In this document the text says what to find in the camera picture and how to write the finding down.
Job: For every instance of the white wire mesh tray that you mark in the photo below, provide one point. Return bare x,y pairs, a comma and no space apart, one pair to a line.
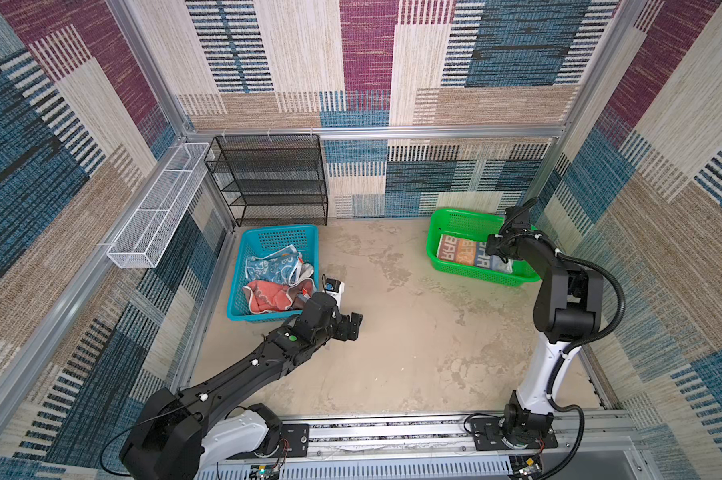
144,239

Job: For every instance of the teal plastic basket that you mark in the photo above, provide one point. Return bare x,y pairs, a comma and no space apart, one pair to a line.
261,242

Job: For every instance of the multicolour rabbit towel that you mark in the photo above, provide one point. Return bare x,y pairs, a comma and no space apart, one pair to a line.
470,253

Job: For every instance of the red pink towel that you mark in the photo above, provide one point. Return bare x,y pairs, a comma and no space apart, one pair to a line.
263,297

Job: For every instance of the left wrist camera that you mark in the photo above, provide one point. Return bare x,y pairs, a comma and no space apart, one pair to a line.
334,288

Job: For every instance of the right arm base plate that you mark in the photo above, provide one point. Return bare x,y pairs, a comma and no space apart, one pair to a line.
492,433

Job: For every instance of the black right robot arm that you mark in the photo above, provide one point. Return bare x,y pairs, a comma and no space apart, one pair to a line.
567,309

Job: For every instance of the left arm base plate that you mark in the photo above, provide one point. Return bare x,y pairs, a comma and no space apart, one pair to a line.
291,441

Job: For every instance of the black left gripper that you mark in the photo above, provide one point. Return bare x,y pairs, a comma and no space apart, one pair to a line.
343,333

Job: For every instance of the light blue patterned towel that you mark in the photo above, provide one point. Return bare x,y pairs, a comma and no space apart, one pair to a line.
285,266

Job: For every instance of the black wire shelf rack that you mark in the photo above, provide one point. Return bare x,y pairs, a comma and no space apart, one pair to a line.
270,180

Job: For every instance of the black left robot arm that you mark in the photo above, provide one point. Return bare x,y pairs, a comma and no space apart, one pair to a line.
178,434

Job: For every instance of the green plastic basket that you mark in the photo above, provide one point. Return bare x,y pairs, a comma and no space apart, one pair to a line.
478,227

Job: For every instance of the aluminium front rail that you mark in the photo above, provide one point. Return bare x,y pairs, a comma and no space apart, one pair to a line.
599,445

